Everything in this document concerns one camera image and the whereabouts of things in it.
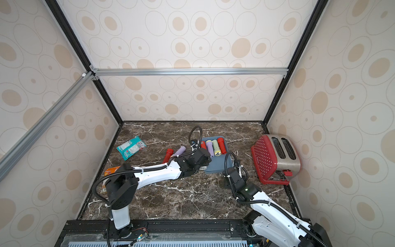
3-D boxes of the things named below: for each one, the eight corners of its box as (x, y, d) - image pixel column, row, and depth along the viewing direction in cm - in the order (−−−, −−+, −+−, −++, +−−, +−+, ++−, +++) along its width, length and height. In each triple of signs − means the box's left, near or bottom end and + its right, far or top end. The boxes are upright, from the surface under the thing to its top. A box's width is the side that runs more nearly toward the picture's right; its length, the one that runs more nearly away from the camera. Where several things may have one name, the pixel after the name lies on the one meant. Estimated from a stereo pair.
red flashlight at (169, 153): (163, 163, 99) (162, 160, 96) (168, 151, 105) (167, 148, 103) (169, 164, 99) (168, 161, 96) (173, 151, 105) (173, 149, 102)
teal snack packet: (117, 150, 105) (115, 147, 103) (138, 137, 113) (137, 134, 110) (125, 160, 100) (123, 157, 98) (146, 146, 108) (145, 143, 105)
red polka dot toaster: (259, 184, 90) (271, 170, 76) (251, 152, 105) (259, 135, 90) (289, 184, 90) (306, 170, 76) (277, 152, 105) (289, 135, 91)
